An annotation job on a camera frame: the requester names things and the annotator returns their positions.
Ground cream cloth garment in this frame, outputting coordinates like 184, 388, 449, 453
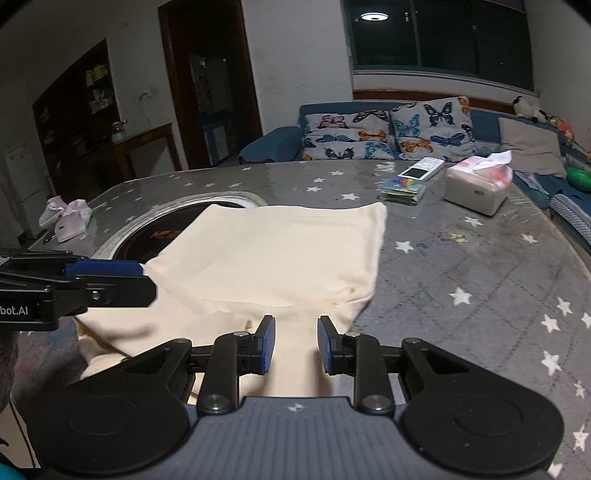
75, 202, 389, 407

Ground wooden side table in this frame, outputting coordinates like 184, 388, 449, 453
112, 122, 184, 182

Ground beige cushion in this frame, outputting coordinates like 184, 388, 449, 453
498, 117, 567, 179

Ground plush toys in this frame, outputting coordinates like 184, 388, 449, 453
513, 95, 575, 139

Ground butterfly print cushion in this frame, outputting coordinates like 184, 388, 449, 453
302, 110, 396, 161
390, 96, 477, 162

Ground blue sofa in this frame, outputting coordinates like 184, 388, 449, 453
239, 99, 591, 217

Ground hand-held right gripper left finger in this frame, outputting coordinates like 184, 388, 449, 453
121, 315, 276, 415

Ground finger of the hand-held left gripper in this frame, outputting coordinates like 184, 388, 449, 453
0, 273, 158, 318
0, 250, 145, 280

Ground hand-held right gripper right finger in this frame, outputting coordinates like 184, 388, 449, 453
318, 316, 472, 416

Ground grey striped blanket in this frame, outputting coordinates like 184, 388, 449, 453
549, 193, 591, 261

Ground white tissue pack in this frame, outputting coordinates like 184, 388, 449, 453
444, 150, 514, 216

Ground colourful clear packet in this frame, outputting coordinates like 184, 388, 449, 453
380, 175, 430, 204

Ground dark wooden shelf cabinet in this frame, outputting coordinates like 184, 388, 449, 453
31, 39, 124, 195

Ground white refrigerator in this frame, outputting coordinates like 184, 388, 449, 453
4, 142, 52, 241

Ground grey star-print tablecloth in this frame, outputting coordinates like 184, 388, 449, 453
28, 159, 591, 480

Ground green round toy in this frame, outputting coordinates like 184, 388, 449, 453
566, 167, 591, 193

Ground round built-in induction cooker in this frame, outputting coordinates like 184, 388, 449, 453
93, 194, 269, 262

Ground white remote control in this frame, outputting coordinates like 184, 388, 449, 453
397, 157, 445, 181

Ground dark glass window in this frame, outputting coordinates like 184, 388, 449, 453
342, 0, 540, 92

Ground dark wooden door frame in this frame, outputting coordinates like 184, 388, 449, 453
158, 0, 263, 171

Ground person's left forearm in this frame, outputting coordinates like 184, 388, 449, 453
0, 329, 22, 416

